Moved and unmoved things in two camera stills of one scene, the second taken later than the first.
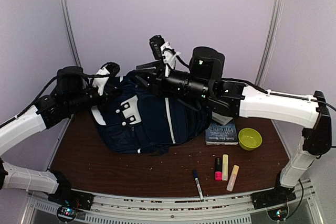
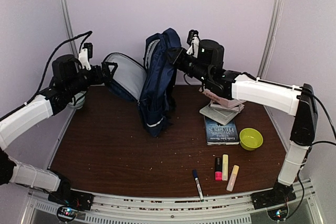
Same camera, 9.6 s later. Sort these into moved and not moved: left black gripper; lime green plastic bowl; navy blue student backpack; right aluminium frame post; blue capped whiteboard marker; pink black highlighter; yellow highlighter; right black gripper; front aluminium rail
Moved: navy blue student backpack; left black gripper; right black gripper
Not moved: blue capped whiteboard marker; right aluminium frame post; front aluminium rail; pink black highlighter; lime green plastic bowl; yellow highlighter
